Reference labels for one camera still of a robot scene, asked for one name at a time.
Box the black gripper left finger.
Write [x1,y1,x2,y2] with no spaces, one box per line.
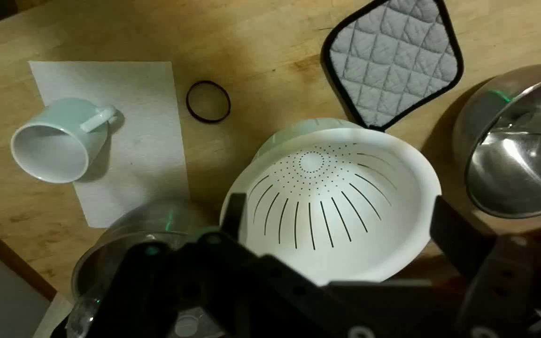
[218,191,248,240]

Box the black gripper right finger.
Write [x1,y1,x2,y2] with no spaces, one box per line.
[429,193,496,281]

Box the shiny metal bowl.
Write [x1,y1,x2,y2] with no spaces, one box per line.
[451,61,541,221]

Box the white plastic colander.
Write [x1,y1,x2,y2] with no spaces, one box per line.
[218,116,444,287]

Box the white paper sheet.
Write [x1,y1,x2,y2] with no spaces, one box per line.
[29,58,192,230]

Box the black rubber band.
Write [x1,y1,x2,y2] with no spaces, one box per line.
[184,78,233,125]

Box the grey quilted pot holder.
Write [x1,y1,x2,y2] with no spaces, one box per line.
[320,0,466,133]

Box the white cup with handle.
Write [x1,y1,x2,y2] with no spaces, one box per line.
[10,95,122,185]

